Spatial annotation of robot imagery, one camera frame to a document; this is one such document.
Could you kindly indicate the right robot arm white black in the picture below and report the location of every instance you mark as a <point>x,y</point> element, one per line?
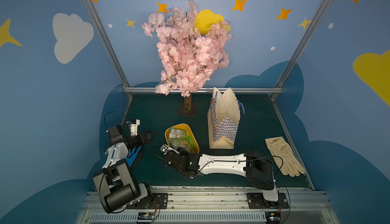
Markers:
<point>252,165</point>

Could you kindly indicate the aluminium back frame bar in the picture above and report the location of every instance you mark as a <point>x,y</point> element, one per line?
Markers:
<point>207,90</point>

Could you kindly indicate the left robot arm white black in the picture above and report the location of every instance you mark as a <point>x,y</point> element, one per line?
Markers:
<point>115,182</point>

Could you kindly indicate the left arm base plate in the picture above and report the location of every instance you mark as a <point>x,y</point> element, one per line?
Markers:
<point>160,199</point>

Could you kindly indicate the blue checkered pretzel paper bag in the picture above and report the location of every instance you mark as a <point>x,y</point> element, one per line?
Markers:
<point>223,119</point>

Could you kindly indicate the pink cherry blossom tree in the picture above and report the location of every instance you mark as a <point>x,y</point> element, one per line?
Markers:
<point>188,57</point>

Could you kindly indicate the beige glove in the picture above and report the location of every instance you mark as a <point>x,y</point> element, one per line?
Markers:
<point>284,157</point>

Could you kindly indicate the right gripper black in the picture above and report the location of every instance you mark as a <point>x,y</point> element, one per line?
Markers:
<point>170,155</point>

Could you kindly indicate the circuit board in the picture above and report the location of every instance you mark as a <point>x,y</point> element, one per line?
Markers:
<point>273,218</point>
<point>146,216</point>

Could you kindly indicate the green condiment packet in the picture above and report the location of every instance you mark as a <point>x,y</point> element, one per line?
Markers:
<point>179,138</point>

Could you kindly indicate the yellow plastic tray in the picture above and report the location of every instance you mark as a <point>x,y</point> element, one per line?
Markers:
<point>195,148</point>

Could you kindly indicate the blue black work glove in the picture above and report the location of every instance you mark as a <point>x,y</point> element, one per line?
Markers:
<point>134,156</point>

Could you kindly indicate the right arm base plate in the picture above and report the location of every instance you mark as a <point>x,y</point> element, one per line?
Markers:
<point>256,201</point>

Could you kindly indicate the left circuit board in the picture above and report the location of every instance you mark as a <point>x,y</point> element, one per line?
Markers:
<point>146,216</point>

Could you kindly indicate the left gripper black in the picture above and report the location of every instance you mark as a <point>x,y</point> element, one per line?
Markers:
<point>144,137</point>

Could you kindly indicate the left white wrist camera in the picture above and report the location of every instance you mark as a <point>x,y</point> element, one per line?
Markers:
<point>133,126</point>

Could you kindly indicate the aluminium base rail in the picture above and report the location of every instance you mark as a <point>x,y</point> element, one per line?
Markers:
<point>216,205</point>

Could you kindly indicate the right circuit board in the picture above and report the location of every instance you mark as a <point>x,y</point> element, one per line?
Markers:
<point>273,218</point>

